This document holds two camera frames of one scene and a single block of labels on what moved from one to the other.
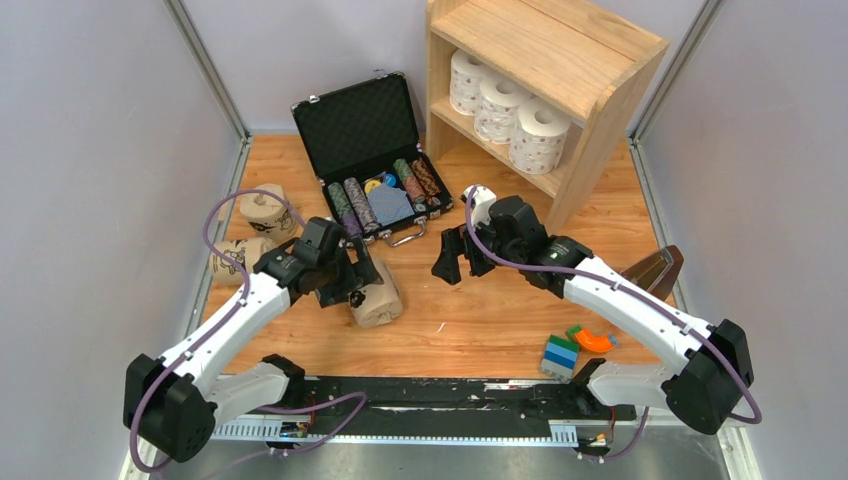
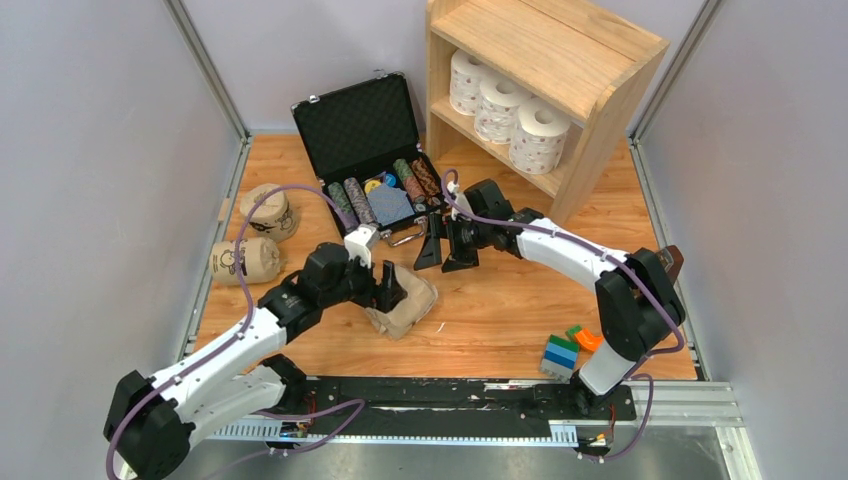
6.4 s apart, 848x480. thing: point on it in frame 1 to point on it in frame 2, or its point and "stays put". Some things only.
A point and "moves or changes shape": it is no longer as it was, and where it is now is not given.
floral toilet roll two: [537, 140] stays put
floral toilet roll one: [500, 98] stays put
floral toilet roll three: [466, 76] stays put
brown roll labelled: [378, 304] moves or changes shape
